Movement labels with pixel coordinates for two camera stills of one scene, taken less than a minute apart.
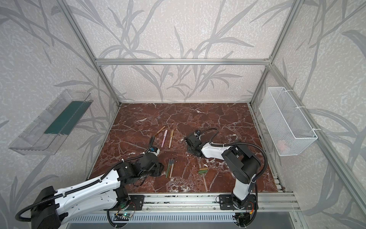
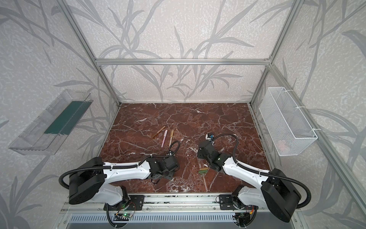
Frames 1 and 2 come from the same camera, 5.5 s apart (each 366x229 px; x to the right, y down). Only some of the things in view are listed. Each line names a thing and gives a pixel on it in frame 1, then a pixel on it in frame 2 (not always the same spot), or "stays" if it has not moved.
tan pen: [170, 140] stays
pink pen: [164, 137] stays
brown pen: [159, 131] stays
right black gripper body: [190, 140] to [203, 150]
